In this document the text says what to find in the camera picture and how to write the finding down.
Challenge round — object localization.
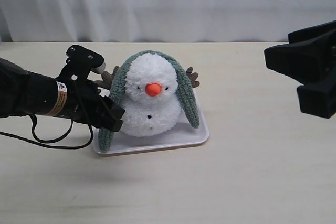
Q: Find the white backdrop curtain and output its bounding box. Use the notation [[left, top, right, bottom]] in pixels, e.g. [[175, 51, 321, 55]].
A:
[[1, 0, 335, 42]]

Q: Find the white plush snowman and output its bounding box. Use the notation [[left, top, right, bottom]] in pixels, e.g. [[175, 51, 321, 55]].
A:
[[94, 52, 202, 137]]

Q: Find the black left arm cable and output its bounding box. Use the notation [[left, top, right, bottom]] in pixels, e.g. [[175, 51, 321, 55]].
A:
[[0, 77, 94, 150]]

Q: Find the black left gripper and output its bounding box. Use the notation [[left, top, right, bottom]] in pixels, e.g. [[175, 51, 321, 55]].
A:
[[54, 78, 124, 132]]

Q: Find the white rectangular tray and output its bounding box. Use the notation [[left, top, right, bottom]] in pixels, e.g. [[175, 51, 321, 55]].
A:
[[91, 91, 209, 157]]

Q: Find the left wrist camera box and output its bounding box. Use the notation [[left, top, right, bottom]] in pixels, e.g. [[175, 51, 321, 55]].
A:
[[59, 44, 106, 80]]

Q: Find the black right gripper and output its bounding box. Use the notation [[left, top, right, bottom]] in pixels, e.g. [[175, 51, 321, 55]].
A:
[[264, 20, 335, 119]]

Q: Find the green knitted scarf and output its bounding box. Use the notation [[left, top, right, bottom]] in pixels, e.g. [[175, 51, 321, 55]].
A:
[[97, 50, 200, 154]]

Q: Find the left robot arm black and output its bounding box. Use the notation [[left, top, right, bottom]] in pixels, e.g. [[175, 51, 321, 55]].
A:
[[1, 56, 124, 132]]

